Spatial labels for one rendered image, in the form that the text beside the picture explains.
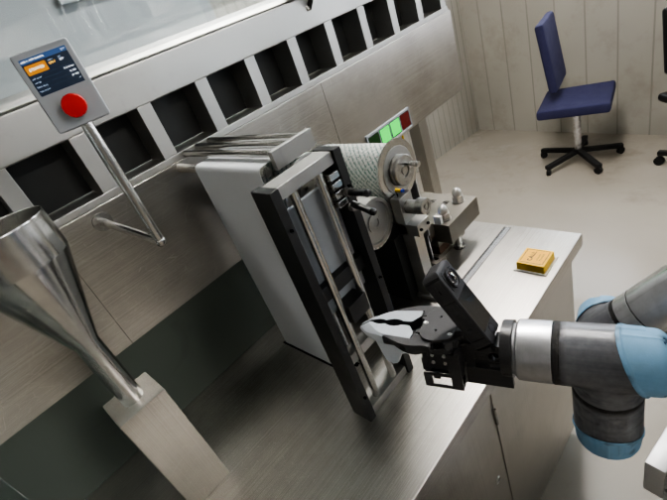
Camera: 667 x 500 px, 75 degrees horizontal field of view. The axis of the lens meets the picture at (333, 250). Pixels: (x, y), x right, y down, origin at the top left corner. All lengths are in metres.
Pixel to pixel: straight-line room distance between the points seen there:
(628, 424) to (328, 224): 0.50
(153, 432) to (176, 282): 0.37
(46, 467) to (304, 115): 1.03
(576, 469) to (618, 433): 1.28
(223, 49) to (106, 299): 0.64
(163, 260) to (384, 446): 0.63
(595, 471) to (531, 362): 1.37
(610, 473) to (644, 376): 1.37
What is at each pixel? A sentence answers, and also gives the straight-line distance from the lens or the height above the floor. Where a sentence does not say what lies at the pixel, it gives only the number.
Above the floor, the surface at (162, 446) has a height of 1.08.
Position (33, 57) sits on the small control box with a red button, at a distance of 0.69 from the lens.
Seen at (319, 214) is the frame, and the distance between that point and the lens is 0.75.
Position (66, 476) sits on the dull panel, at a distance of 1.20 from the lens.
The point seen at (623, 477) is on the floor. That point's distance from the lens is 1.92.
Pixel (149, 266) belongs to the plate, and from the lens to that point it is 1.07.
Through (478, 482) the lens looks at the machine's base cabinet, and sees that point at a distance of 1.19.
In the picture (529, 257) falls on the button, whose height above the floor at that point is 0.92.
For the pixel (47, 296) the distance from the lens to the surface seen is 0.73.
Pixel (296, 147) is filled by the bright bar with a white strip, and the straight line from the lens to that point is 0.80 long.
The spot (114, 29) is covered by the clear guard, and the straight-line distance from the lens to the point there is 1.03.
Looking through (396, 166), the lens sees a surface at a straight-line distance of 1.02.
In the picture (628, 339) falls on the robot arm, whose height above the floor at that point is 1.25.
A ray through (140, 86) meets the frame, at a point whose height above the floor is 1.61.
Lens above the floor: 1.66
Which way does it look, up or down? 30 degrees down
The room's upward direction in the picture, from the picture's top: 21 degrees counter-clockwise
